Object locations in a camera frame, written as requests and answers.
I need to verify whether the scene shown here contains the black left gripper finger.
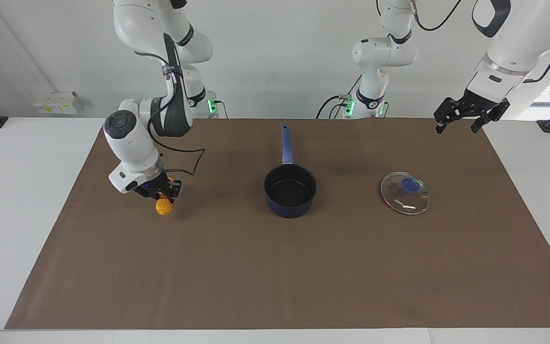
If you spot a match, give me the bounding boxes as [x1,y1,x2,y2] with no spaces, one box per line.
[470,99,511,134]
[434,97,467,134]

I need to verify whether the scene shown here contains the yellow toy corn cob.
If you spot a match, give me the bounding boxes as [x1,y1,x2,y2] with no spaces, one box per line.
[155,178,175,216]

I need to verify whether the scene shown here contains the glass lid with blue knob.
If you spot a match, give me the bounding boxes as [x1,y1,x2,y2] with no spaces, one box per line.
[381,172,431,215]

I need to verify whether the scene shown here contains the dark blue saucepan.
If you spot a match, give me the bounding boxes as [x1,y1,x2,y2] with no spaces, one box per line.
[264,125,317,218]

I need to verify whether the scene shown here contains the brown table mat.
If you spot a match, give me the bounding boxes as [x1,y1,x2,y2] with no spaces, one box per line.
[4,118,550,330]

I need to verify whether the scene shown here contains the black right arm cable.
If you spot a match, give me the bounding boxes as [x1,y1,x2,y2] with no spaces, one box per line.
[148,72,205,176]

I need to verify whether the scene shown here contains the black left arm shoulder cable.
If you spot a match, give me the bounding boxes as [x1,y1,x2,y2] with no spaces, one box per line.
[411,0,463,32]

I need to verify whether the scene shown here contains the black left base cables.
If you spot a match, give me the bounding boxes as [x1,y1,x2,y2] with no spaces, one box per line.
[317,74,364,119]

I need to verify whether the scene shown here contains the white wall socket box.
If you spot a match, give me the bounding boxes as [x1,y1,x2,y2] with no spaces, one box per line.
[32,92,84,115]

